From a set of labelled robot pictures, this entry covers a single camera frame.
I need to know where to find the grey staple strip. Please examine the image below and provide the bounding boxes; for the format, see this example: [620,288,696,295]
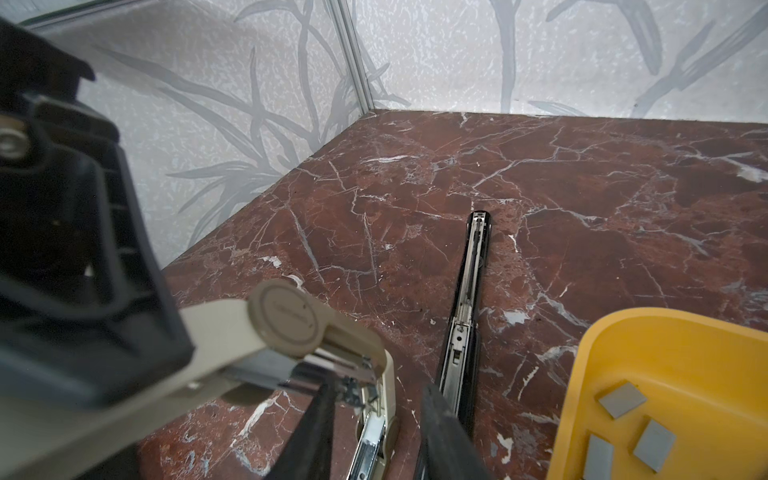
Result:
[597,382,647,420]
[582,434,614,480]
[632,419,677,473]

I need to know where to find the yellow plastic tray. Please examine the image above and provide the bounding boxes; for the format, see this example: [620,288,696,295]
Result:
[547,308,767,479]

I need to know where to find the white mini stapler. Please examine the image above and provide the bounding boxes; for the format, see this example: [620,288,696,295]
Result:
[1,280,398,479]

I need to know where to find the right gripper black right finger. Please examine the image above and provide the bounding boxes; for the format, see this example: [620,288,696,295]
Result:
[413,385,492,480]

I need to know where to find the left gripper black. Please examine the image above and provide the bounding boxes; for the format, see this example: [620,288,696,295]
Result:
[1,21,194,408]

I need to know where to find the black stapler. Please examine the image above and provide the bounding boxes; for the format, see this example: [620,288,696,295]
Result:
[436,210,492,435]

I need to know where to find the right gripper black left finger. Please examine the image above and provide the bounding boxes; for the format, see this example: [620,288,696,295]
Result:
[264,384,336,480]

